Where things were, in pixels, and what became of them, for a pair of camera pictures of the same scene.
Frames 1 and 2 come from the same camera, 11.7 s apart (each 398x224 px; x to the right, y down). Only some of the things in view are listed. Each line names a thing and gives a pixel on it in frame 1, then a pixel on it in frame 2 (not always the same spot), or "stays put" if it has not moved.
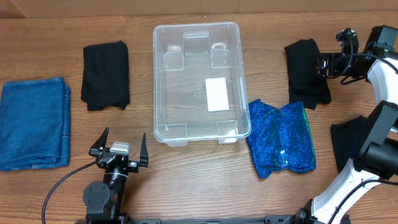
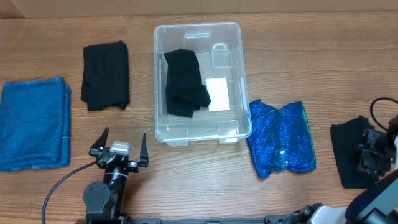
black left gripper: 96,152 stays put
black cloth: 105,80 stays put
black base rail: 265,219 stays put
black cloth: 306,86 to 185,91
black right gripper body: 323,66 to 367,155
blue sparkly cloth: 280,139 stays put
